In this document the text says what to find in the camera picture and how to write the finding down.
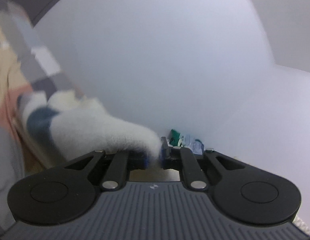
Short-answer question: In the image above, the cream blue striped fluffy sweater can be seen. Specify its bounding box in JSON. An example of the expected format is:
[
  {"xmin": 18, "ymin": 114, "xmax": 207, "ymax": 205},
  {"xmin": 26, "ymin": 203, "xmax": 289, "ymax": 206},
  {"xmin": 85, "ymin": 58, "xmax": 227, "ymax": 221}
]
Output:
[{"xmin": 18, "ymin": 90, "xmax": 161, "ymax": 161}]

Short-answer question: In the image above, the pile of clothes green shirt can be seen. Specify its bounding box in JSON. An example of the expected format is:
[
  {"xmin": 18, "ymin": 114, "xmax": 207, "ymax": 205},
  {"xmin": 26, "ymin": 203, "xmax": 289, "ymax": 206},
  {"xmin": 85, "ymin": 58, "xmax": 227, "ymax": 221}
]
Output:
[{"xmin": 168, "ymin": 129, "xmax": 204, "ymax": 155}]

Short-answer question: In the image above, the patchwork pastel bed quilt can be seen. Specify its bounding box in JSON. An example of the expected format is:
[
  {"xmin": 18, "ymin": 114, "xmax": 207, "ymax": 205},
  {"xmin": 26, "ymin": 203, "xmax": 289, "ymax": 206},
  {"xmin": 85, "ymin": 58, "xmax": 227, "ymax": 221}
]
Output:
[{"xmin": 0, "ymin": 0, "xmax": 83, "ymax": 232}]

